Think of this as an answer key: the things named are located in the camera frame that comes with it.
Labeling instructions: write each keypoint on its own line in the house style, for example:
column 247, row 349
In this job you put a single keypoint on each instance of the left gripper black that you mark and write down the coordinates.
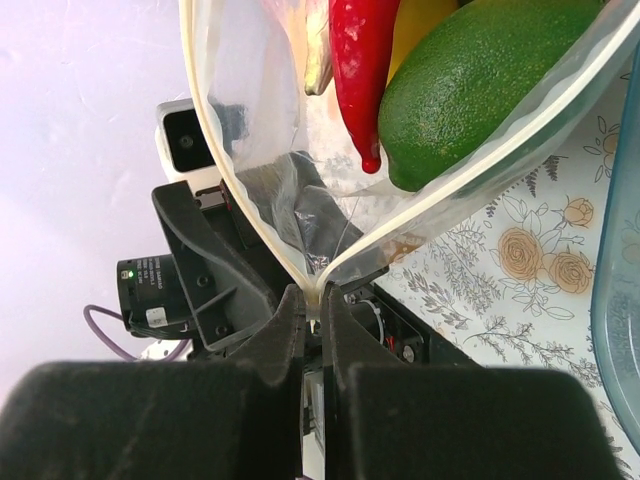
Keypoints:
column 220, row 283

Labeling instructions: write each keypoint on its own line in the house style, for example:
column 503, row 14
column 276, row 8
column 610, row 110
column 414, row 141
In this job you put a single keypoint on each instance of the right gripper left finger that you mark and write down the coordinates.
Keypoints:
column 236, row 418

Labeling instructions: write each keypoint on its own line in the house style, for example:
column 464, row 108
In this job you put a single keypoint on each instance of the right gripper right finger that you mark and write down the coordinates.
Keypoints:
column 388, row 420

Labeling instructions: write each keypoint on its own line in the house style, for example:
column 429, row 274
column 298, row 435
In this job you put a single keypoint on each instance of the clear zip top bag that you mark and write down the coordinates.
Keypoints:
column 346, row 130

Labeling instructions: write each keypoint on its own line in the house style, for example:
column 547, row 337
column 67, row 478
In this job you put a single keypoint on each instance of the red chili pepper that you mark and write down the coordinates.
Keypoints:
column 361, row 39

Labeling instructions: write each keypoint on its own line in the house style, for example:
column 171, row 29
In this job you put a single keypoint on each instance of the dark green lime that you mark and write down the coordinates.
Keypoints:
column 466, row 76

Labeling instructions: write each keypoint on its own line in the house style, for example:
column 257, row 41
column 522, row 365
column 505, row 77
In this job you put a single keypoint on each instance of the yellow lemon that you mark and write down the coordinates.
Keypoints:
column 414, row 20

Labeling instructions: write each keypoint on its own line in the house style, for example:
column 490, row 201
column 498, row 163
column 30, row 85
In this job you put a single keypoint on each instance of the purple eggplant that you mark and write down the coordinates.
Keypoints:
column 318, row 67

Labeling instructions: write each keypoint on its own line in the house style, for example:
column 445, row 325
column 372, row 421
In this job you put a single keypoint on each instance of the floral table mat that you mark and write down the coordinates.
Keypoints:
column 512, row 284

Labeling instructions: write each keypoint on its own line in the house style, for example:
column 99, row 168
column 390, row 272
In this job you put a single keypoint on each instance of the clear blue plastic tray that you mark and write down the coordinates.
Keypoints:
column 615, row 297

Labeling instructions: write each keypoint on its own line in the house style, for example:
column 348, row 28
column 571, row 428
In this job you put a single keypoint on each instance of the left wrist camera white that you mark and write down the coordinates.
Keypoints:
column 182, row 148

